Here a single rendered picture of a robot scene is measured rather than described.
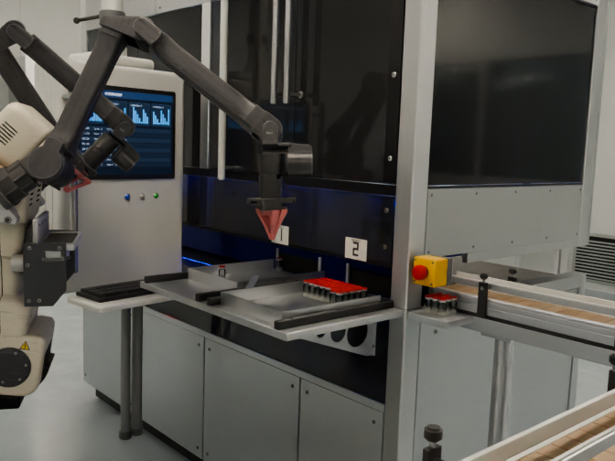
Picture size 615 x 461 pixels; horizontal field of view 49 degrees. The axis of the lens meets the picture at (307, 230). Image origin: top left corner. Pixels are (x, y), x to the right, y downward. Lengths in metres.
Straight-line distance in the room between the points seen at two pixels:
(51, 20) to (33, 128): 5.48
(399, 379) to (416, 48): 0.87
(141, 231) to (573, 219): 1.51
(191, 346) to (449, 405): 1.07
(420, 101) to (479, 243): 0.50
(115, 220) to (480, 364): 1.28
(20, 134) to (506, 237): 1.40
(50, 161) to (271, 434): 1.21
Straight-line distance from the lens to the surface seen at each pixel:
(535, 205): 2.30
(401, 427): 1.95
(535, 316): 1.75
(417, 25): 1.82
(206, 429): 2.72
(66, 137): 1.67
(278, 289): 1.93
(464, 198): 1.98
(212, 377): 2.61
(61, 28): 7.30
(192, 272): 2.14
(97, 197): 2.36
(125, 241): 2.44
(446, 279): 1.80
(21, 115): 1.82
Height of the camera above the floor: 1.31
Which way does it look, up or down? 7 degrees down
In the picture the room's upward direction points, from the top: 2 degrees clockwise
